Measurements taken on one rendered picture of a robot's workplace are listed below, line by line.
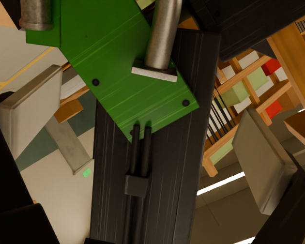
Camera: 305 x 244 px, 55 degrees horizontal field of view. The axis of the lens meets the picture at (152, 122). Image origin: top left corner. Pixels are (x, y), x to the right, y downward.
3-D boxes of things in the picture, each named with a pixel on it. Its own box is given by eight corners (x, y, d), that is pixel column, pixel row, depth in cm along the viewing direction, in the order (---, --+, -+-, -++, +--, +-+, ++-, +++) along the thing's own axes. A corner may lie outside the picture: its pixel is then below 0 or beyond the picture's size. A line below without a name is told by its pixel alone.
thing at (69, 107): (52, 93, 733) (68, 119, 739) (28, 101, 662) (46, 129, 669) (84, 69, 676) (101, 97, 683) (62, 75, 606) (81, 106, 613)
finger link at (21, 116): (12, 165, 14) (-5, 162, 14) (60, 108, 20) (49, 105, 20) (12, 108, 12) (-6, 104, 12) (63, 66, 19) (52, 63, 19)
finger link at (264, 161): (284, 164, 13) (299, 168, 13) (245, 105, 20) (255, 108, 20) (259, 214, 14) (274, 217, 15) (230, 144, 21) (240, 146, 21)
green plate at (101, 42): (57, 12, 43) (137, 121, 50) (35, 18, 36) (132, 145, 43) (120, -36, 40) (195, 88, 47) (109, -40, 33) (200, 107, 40)
